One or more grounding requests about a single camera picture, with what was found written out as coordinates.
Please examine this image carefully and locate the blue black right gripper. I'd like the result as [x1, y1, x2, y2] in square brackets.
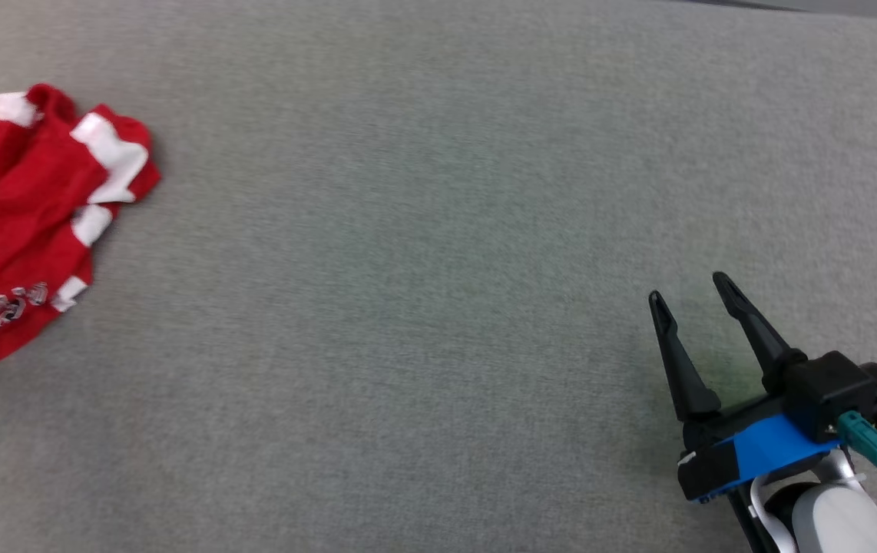
[648, 271, 843, 505]

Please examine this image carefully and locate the red garment with white bands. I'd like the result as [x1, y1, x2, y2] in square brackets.
[0, 83, 162, 365]

